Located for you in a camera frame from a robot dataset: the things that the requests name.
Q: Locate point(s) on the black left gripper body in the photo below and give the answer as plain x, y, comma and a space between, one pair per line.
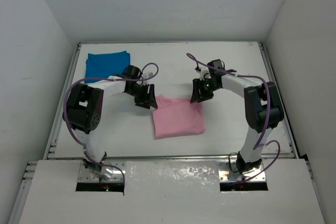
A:
143, 94

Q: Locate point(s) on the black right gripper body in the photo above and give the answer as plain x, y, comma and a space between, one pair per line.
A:
208, 88

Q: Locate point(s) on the pink t shirt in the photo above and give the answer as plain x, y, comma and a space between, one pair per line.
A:
177, 117

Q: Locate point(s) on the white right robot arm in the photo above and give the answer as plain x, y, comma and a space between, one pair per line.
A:
263, 111

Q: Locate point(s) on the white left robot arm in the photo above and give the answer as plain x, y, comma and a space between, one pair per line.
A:
83, 104

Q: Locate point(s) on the blue folded t shirt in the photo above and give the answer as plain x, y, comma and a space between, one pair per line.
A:
105, 65

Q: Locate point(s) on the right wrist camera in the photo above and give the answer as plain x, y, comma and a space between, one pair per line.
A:
214, 65

